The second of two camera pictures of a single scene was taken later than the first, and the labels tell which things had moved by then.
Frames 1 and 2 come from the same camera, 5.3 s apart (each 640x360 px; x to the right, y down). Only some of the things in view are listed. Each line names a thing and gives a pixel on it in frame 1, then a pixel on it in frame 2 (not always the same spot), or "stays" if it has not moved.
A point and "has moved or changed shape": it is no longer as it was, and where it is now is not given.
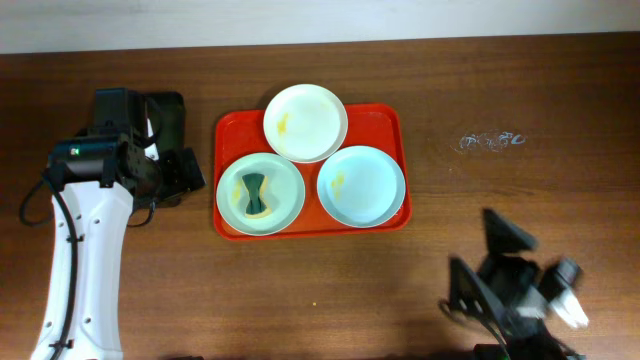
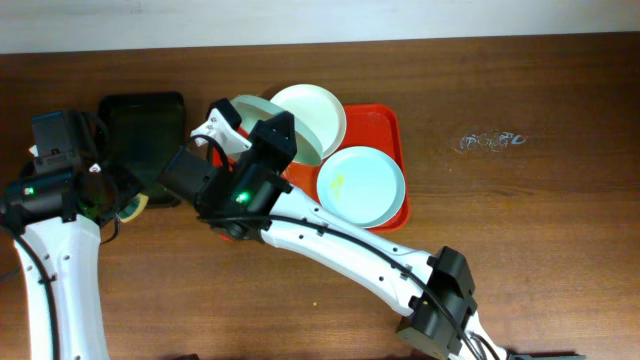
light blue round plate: x=361 y=186 stays
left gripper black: x=185 y=170 -> x=132 y=201
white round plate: x=305 y=123 stays
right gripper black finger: x=502 y=237 -> x=275 y=138
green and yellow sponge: x=258 y=205 has moved or changed shape
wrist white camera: x=562 y=304 -> x=217 y=127
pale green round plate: x=260 y=194 has moved or changed shape
